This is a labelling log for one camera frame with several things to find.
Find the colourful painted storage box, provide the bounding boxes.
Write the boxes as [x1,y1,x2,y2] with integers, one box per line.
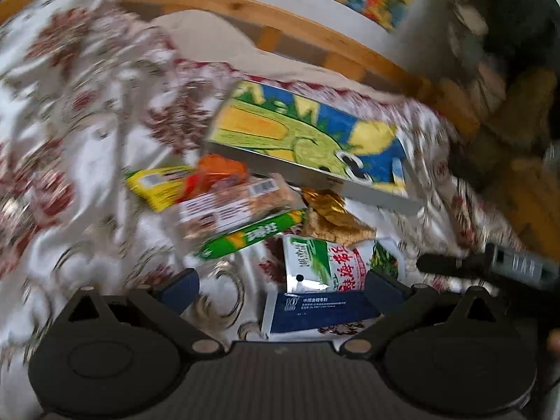
[204,80,426,215]

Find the black garment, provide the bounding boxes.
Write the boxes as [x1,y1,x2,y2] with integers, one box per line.
[484,0,559,86]

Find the green snack stick packet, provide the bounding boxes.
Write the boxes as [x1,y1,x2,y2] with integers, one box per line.
[196,210,306,260]

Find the floral satin bed cover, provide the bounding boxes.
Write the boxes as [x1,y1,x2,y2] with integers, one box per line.
[1,0,521,419]

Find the blue white packet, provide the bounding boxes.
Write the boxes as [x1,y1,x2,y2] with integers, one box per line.
[261,290,380,336]

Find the yellow snack packet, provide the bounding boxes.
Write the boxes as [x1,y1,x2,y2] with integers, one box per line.
[125,165,195,212]

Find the clear cracker packet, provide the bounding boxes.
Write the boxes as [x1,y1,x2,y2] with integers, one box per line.
[173,174,300,241]

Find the orange snack packet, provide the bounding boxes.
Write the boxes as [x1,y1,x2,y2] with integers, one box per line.
[176,154,250,203]

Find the white green red snack bag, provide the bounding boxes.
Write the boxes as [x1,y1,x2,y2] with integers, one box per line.
[283,235,406,294]

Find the brown plush toy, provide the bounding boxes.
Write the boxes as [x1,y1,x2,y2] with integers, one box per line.
[435,69,559,260]

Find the gold wrapped biscuit packet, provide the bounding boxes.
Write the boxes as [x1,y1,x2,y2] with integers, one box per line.
[302,188,377,246]

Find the beige pillow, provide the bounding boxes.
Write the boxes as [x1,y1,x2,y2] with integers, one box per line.
[151,9,400,102]

